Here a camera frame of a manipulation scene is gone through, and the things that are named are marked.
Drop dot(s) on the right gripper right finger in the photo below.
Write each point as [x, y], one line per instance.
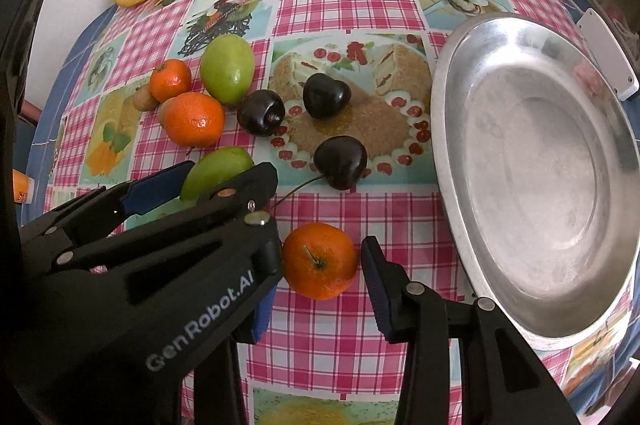
[503, 381]

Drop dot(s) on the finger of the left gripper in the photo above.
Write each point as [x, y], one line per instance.
[145, 194]

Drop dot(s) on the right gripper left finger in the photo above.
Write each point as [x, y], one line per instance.
[246, 273]

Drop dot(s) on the large orange tangerine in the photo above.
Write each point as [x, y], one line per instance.
[193, 120]

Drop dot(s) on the small brown kiwi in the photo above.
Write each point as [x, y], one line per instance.
[143, 100]

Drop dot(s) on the small orange tangerine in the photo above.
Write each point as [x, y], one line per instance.
[171, 78]

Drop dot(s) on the orange cup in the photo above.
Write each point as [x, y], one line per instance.
[23, 188]

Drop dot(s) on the dark cherry left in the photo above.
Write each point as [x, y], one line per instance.
[261, 112]

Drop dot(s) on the dark cherry with stem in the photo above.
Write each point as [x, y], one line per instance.
[339, 161]

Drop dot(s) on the dark cherry middle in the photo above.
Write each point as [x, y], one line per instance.
[324, 97]

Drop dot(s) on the pink checkered tablecloth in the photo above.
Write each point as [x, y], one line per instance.
[324, 362]

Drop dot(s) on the large silver metal bowl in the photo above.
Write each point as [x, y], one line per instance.
[539, 174]

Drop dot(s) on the blue tablecloth underneath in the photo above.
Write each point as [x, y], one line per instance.
[322, 354]

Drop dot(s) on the white rectangular device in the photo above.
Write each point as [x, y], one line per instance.
[609, 55]

